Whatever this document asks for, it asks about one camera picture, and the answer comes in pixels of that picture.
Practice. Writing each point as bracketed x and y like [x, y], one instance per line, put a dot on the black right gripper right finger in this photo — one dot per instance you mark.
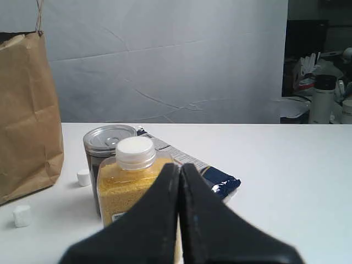
[212, 233]

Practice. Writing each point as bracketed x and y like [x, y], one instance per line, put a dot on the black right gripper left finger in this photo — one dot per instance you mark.
[145, 234]

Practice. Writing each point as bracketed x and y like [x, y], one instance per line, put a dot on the yellow grain plastic bottle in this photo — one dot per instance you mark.
[124, 179]

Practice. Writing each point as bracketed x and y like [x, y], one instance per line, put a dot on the small white cap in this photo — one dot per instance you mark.
[83, 177]
[22, 216]

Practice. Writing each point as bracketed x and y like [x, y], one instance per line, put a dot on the dark jar with pull-tab lid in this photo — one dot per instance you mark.
[99, 144]

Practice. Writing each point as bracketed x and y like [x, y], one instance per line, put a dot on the tall brown paper bag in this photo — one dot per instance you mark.
[31, 131]

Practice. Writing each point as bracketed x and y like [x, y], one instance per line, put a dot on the white thermos with black lid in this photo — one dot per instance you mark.
[322, 99]

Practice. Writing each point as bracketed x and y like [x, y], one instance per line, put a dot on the cardboard box with clutter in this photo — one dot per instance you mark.
[303, 74]

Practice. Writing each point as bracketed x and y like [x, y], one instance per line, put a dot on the white container at right edge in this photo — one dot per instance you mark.
[346, 117]

